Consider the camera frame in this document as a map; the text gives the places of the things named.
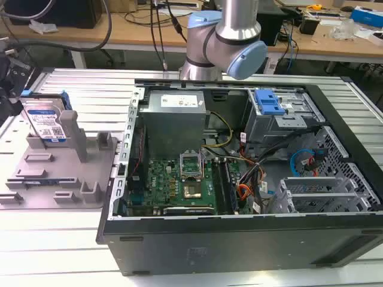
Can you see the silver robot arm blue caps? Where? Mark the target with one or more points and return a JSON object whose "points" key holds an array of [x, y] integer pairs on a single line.
{"points": [[236, 21]]}

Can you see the hard disk in blue carrier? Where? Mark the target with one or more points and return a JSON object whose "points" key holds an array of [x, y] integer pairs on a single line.
{"points": [[45, 118]]}

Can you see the silver disk bay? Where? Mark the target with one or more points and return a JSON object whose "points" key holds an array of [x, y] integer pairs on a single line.
{"points": [[314, 197]]}

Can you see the clear plastic bag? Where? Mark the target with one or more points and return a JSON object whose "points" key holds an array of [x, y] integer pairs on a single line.
{"points": [[43, 26]]}

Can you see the black box on desk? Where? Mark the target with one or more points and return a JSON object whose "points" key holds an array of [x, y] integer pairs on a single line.
{"points": [[60, 13]]}

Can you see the grey plastic parts rack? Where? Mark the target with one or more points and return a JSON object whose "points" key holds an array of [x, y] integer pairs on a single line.
{"points": [[64, 167]]}

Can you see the wooden desk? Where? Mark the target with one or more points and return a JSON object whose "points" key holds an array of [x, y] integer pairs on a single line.
{"points": [[128, 33], [329, 45]]}

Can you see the grey power supply unit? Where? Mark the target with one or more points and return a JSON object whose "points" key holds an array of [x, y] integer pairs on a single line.
{"points": [[172, 125]]}

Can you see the green motherboard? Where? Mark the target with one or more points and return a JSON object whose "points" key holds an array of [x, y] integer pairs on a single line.
{"points": [[163, 179]]}

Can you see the CPU socket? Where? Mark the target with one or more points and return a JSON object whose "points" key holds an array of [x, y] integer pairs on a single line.
{"points": [[192, 191]]}

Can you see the black RAM slot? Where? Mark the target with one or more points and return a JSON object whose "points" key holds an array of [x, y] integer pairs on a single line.
{"points": [[229, 186], [218, 185]]}

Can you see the blue drive cage latch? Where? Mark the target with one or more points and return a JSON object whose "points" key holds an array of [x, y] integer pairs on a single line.
{"points": [[268, 101]]}

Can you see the black computer tower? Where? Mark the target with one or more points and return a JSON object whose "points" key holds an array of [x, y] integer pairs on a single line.
{"points": [[270, 24]]}

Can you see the black open PC case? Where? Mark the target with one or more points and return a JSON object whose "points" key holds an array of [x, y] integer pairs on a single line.
{"points": [[227, 248]]}

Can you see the silver optical drive cage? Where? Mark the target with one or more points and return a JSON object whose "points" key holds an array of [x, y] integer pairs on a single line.
{"points": [[287, 124]]}

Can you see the blue cardboard box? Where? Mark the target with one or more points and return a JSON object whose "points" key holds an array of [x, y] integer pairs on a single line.
{"points": [[366, 16]]}

